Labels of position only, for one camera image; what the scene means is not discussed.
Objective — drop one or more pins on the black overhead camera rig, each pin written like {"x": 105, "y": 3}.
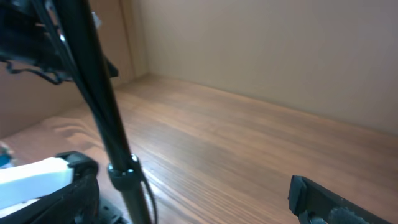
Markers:
{"x": 54, "y": 40}

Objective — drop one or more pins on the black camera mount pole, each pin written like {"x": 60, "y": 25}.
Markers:
{"x": 92, "y": 77}

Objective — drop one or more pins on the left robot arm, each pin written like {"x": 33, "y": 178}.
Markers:
{"x": 59, "y": 189}

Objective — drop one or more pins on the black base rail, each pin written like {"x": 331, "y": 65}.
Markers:
{"x": 314, "y": 204}

